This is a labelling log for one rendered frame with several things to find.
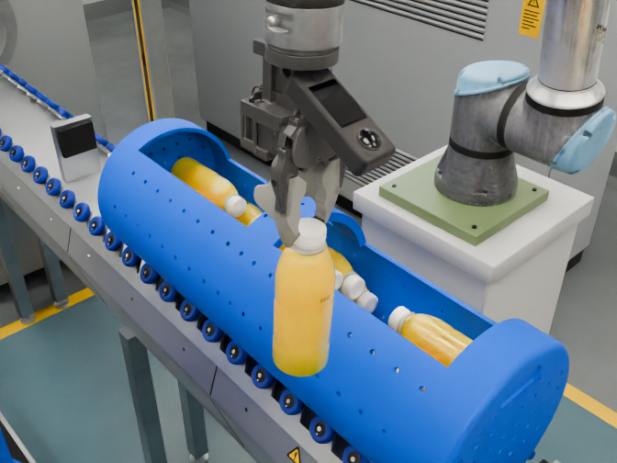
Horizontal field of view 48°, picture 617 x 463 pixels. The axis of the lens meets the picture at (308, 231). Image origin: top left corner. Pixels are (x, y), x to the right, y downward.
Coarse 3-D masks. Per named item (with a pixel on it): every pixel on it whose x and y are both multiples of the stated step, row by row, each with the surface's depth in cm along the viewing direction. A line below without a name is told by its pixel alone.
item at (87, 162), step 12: (72, 120) 173; (84, 120) 174; (60, 132) 169; (72, 132) 171; (84, 132) 174; (60, 144) 172; (72, 144) 173; (84, 144) 175; (60, 156) 174; (72, 156) 176; (84, 156) 178; (96, 156) 181; (60, 168) 177; (72, 168) 178; (84, 168) 180; (96, 168) 182; (72, 180) 179
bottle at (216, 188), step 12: (180, 168) 143; (192, 168) 142; (204, 168) 142; (192, 180) 140; (204, 180) 138; (216, 180) 138; (228, 180) 139; (204, 192) 137; (216, 192) 136; (228, 192) 136; (216, 204) 136
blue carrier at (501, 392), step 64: (192, 128) 138; (128, 192) 129; (192, 192) 120; (192, 256) 116; (256, 256) 107; (384, 256) 120; (256, 320) 105; (384, 320) 123; (448, 320) 113; (512, 320) 92; (320, 384) 96; (384, 384) 89; (448, 384) 84; (512, 384) 84; (384, 448) 90; (448, 448) 82; (512, 448) 96
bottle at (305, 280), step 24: (288, 264) 76; (312, 264) 76; (288, 288) 77; (312, 288) 76; (288, 312) 79; (312, 312) 78; (288, 336) 80; (312, 336) 80; (288, 360) 82; (312, 360) 82
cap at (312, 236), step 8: (304, 224) 76; (312, 224) 76; (320, 224) 76; (304, 232) 75; (312, 232) 75; (320, 232) 75; (296, 240) 75; (304, 240) 75; (312, 240) 75; (320, 240) 75; (304, 248) 75; (312, 248) 75
